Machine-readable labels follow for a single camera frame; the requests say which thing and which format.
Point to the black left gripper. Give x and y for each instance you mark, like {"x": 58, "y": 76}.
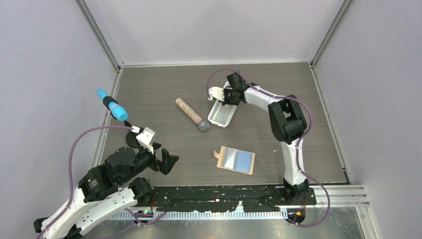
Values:
{"x": 168, "y": 161}

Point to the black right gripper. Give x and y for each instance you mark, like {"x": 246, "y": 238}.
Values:
{"x": 226, "y": 90}

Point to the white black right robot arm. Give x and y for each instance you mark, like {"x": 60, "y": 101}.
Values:
{"x": 288, "y": 126}

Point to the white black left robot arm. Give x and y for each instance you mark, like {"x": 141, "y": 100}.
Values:
{"x": 104, "y": 190}

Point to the white plastic mesh basket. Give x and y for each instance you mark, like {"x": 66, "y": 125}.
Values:
{"x": 221, "y": 115}

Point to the black round microphone stand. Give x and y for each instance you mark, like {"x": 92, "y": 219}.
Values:
{"x": 131, "y": 140}

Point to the blue microphone on stand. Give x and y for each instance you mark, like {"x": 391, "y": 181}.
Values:
{"x": 117, "y": 111}

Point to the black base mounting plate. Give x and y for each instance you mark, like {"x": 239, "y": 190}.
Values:
{"x": 219, "y": 199}

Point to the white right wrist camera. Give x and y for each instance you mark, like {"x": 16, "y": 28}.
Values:
{"x": 216, "y": 93}

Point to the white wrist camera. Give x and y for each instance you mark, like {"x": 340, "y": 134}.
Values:
{"x": 145, "y": 137}
{"x": 216, "y": 93}

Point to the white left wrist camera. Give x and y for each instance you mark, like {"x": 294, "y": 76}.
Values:
{"x": 145, "y": 137}

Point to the glitter handle microphone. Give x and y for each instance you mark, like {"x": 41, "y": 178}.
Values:
{"x": 201, "y": 123}

